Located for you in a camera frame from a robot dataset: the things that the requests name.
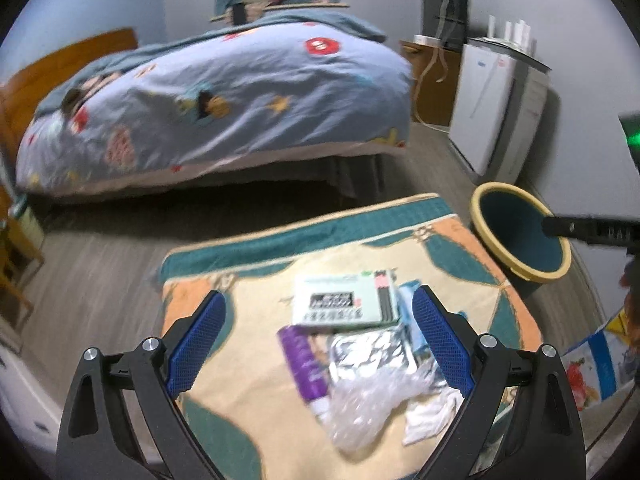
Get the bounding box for purple foil snack packet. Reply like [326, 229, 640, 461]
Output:
[277, 322, 418, 418]

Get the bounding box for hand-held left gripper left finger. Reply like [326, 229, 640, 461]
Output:
[56, 290, 228, 480]

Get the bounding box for white air purifier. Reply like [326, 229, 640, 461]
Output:
[448, 37, 551, 186]

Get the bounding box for black television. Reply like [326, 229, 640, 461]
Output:
[422, 0, 470, 53]

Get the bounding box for wooden nightstand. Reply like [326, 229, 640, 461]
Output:
[400, 40, 463, 128]

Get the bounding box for white cable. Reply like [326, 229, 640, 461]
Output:
[417, 0, 466, 126]

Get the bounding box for white cabinet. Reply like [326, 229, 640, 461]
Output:
[0, 340, 66, 451]

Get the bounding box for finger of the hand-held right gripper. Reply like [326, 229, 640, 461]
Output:
[542, 215, 592, 243]

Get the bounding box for teal bin with yellow rim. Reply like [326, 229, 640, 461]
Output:
[470, 182, 572, 285]

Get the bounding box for white medicine box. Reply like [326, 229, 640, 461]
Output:
[292, 269, 401, 332]

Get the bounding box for white tissue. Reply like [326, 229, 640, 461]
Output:
[402, 389, 466, 447]

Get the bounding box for clear plastic bag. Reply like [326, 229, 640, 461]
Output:
[320, 360, 443, 456]

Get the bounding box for wooden window sill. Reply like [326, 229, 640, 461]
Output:
[210, 0, 351, 23]

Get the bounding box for green lidded jar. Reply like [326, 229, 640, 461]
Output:
[10, 197, 46, 251]

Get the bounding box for wooden headboard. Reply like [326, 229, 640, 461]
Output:
[0, 28, 138, 161]

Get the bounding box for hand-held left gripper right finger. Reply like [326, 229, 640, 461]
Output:
[411, 284, 587, 480]

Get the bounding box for wooden chair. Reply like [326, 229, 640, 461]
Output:
[0, 180, 46, 331]

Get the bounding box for light blue face mask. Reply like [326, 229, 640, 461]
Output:
[397, 281, 432, 361]

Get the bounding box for bed with cartoon duvet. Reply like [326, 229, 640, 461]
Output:
[15, 10, 413, 196]

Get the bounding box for printed beige and teal mat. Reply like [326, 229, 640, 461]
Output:
[159, 192, 543, 480]

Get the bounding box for white router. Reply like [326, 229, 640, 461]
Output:
[482, 16, 536, 56]

